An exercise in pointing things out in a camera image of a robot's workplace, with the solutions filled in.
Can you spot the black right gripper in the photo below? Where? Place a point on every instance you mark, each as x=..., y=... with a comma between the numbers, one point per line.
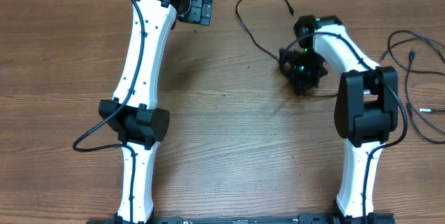
x=303, y=83

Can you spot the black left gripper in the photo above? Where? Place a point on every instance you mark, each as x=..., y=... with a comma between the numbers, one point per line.
x=200, y=12

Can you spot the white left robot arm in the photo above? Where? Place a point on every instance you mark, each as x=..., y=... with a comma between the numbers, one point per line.
x=133, y=112

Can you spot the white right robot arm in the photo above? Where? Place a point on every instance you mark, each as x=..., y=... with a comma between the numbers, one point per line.
x=365, y=113

